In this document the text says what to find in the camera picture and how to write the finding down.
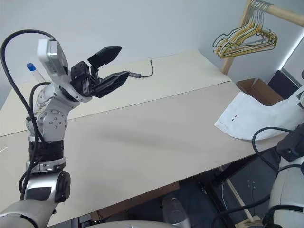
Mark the wooden clothes rack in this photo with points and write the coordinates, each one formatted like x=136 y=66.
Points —
x=234 y=40

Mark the brown cardboard box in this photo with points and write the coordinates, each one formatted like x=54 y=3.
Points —
x=261 y=91

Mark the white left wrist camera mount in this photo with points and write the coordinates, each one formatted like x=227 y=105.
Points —
x=45 y=53

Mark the black flat panel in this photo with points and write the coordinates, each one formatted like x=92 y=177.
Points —
x=282 y=83

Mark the grey cylindrical bin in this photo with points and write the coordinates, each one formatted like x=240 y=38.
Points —
x=175 y=211

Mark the white garment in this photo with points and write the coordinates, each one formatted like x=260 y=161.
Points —
x=249 y=116

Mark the light wooden beam with foot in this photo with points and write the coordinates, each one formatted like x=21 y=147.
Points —
x=237 y=198

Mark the white marker with blue cap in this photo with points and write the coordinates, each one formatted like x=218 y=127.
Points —
x=35 y=73

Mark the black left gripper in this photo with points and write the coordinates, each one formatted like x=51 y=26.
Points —
x=80 y=78

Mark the black metal table leg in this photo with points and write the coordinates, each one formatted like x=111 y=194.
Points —
x=225 y=174

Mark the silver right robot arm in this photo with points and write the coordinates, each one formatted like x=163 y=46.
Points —
x=289 y=190

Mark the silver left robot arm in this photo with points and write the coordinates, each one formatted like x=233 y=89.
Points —
x=53 y=121

